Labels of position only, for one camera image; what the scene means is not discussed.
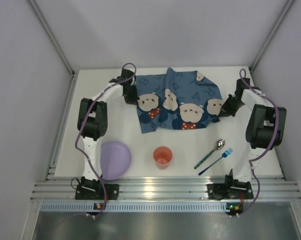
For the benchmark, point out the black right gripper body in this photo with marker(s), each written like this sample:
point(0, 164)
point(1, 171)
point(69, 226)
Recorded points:
point(227, 110)

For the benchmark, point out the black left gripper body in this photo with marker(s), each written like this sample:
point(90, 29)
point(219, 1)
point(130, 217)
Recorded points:
point(131, 95)

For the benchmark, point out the blue bear print placemat cloth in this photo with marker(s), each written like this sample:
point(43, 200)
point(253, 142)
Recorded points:
point(177, 100)

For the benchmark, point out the orange plastic cup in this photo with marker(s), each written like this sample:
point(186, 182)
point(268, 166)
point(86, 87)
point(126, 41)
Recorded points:
point(162, 156)

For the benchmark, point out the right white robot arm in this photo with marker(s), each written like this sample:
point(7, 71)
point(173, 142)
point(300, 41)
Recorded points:
point(265, 128)

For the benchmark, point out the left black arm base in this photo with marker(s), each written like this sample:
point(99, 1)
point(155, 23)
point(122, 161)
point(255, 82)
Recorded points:
point(93, 190)

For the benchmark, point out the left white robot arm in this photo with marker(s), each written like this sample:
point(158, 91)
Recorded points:
point(92, 122)

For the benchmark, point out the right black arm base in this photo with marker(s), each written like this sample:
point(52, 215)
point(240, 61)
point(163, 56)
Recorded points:
point(230, 189)

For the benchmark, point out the purple plastic plate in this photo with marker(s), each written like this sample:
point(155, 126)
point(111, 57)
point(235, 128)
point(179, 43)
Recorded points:
point(115, 159)

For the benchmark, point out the silver spoon green handle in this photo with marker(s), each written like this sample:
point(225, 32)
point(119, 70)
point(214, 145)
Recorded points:
point(217, 146)

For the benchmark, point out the right aluminium frame post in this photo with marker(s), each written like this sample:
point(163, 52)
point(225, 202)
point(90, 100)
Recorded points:
point(288, 5)

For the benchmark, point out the aluminium frame post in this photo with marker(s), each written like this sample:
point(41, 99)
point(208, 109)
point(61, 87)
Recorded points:
point(288, 5)
point(50, 34)

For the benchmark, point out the left aluminium frame post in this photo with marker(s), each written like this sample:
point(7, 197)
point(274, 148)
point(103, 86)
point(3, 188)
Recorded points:
point(50, 34)

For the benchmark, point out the aluminium rail frame front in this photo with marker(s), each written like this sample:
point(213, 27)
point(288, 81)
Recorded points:
point(171, 189)

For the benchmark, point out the perforated cable duct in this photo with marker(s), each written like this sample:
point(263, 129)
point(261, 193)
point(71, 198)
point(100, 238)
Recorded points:
point(141, 207)

